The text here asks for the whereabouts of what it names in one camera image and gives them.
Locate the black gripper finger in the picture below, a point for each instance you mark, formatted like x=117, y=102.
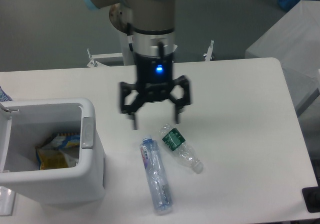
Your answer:
x=185, y=100
x=130, y=101

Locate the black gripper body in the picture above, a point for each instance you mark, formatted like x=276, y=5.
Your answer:
x=154, y=78

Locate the white plastic trash can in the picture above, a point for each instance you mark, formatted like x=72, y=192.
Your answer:
x=25, y=125

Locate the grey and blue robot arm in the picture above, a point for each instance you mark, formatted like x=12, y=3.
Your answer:
x=151, y=25

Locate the clear bottle with green label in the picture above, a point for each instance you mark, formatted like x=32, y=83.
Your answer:
x=181, y=150

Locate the blue and white snack wrapper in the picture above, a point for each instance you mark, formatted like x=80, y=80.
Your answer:
x=60, y=140

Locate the yellow snack wrapper in bin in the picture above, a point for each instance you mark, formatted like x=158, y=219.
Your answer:
x=50, y=159

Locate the clear bottle with pink label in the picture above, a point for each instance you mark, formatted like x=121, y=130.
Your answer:
x=156, y=176

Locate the blue patterned bottle at edge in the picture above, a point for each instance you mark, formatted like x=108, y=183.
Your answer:
x=4, y=97

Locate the white covered side table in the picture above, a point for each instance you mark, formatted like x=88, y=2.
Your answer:
x=294, y=40

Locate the clear plastic sheet under bin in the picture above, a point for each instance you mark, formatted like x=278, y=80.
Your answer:
x=7, y=199

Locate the black device at table edge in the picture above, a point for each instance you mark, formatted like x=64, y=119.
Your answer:
x=311, y=198

